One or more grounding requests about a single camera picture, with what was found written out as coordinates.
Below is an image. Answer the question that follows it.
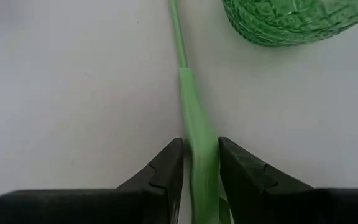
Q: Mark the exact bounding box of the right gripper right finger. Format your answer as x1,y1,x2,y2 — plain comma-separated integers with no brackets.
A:
218,136,358,224

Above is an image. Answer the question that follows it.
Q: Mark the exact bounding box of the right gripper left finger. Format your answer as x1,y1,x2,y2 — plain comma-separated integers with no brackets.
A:
0,137,185,224

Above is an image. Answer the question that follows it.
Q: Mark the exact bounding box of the orange artificial tulip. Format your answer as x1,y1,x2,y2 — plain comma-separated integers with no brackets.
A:
167,0,233,224

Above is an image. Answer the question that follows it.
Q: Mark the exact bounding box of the green patterned glass vase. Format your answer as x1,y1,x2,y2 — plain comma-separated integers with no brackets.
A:
222,0,358,48

